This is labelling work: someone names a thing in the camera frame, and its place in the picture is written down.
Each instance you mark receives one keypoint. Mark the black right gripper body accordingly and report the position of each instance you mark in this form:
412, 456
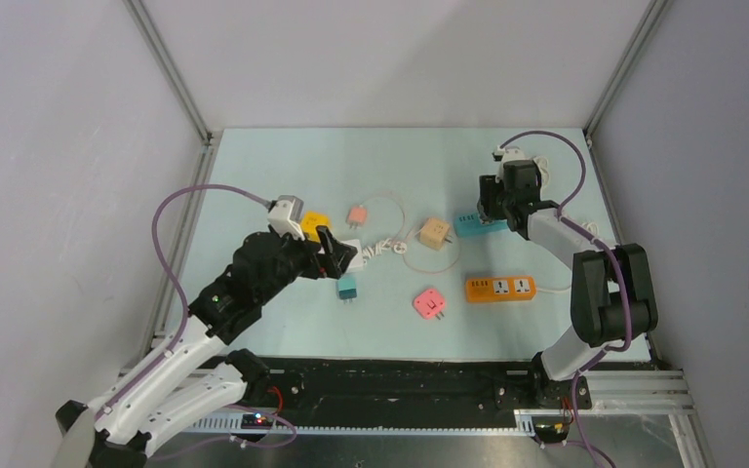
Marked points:
494, 200

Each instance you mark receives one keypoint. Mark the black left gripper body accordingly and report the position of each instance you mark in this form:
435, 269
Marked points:
302, 261

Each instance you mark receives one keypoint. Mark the teal blue power strip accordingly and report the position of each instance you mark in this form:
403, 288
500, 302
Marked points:
471, 225

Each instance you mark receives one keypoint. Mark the orange power strip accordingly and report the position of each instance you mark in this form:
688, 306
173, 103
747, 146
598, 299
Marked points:
500, 289

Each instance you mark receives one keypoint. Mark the pink square plug adapter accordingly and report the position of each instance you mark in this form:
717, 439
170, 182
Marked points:
430, 304

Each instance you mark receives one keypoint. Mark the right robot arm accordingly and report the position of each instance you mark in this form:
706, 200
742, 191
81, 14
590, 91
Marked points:
612, 298

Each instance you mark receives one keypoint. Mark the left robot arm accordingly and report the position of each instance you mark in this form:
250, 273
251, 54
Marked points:
127, 425

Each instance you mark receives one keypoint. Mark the small teal plug adapter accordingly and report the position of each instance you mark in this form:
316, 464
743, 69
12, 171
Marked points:
346, 288

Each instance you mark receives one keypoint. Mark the yellow cube socket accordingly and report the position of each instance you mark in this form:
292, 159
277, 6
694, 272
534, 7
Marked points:
310, 223

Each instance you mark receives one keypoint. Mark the pink usb charger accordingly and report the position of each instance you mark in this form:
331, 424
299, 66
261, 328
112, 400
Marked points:
357, 216

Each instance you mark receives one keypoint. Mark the beige cube socket adapter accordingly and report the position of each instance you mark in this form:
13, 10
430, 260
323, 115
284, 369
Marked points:
435, 233

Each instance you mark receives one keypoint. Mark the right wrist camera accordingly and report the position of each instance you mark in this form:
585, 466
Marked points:
505, 155

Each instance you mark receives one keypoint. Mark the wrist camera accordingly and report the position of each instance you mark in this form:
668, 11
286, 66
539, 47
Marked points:
505, 155
284, 216

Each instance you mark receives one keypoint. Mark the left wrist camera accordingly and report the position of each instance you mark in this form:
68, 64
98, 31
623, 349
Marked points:
284, 216

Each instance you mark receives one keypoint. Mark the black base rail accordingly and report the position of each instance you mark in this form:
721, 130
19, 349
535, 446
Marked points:
449, 396

